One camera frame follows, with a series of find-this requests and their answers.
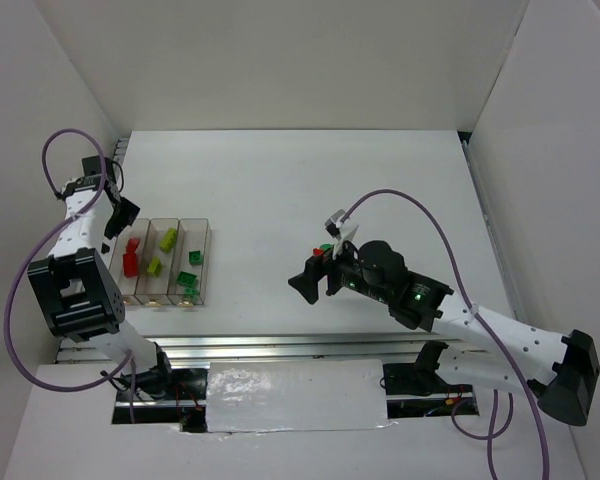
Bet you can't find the small green lego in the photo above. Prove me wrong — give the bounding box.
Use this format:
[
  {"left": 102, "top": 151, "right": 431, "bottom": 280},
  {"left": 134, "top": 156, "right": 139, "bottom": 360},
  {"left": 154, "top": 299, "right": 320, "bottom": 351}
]
[{"left": 183, "top": 287, "right": 199, "bottom": 302}]

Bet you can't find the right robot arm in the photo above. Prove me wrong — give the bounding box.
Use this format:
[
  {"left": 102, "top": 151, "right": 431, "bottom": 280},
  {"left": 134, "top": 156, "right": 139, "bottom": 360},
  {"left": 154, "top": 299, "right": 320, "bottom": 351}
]
[{"left": 288, "top": 240, "right": 600, "bottom": 426}]

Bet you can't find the aluminium rail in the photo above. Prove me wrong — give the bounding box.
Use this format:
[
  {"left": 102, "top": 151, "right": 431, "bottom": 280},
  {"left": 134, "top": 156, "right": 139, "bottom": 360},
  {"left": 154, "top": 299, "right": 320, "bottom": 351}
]
[{"left": 57, "top": 332, "right": 491, "bottom": 362}]

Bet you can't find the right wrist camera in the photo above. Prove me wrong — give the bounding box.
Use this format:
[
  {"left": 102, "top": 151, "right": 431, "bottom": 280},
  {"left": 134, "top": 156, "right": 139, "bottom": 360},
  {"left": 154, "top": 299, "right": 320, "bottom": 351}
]
[{"left": 325, "top": 209, "right": 359, "bottom": 260}]

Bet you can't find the lime lego block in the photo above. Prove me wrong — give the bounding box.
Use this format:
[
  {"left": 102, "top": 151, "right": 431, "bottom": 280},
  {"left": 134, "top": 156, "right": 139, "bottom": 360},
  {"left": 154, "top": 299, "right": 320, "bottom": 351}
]
[{"left": 146, "top": 256, "right": 163, "bottom": 278}]

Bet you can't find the clear container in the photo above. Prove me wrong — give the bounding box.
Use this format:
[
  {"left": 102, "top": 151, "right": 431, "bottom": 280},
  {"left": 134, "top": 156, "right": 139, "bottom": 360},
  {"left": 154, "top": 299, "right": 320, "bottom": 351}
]
[
  {"left": 169, "top": 218, "right": 212, "bottom": 308},
  {"left": 109, "top": 218, "right": 150, "bottom": 306},
  {"left": 136, "top": 218, "right": 179, "bottom": 307}
]

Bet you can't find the red curved lego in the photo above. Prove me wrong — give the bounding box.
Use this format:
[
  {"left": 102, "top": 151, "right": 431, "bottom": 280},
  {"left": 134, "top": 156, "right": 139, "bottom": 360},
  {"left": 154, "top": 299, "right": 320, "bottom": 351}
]
[{"left": 125, "top": 237, "right": 141, "bottom": 253}]

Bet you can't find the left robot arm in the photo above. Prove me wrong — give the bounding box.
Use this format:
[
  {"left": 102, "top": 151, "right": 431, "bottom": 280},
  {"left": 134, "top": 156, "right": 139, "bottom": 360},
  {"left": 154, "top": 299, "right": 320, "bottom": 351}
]
[{"left": 27, "top": 156, "right": 173, "bottom": 400}]

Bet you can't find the clear container left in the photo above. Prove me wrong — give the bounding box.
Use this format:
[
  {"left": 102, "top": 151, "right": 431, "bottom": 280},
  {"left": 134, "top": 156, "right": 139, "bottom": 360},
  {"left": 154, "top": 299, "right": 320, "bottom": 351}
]
[{"left": 109, "top": 218, "right": 150, "bottom": 306}]

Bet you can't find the green square lego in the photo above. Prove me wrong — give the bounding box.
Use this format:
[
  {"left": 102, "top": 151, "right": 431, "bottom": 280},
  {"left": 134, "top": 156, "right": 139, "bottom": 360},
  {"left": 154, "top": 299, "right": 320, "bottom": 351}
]
[{"left": 188, "top": 250, "right": 204, "bottom": 266}]

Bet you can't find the lime rectangular lego brick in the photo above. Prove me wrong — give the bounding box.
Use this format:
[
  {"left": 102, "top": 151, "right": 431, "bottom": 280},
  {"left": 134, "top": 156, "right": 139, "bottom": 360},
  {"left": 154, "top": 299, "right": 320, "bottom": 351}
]
[{"left": 159, "top": 227, "right": 178, "bottom": 254}]

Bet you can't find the clear container middle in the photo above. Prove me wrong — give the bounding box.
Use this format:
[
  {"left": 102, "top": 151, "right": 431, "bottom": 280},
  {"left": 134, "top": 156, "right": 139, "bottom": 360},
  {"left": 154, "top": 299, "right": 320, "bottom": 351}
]
[{"left": 136, "top": 218, "right": 179, "bottom": 307}]

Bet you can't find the clear container right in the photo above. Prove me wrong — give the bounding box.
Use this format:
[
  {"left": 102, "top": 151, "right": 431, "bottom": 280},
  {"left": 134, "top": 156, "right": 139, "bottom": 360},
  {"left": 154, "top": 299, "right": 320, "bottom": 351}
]
[{"left": 169, "top": 218, "right": 212, "bottom": 308}]

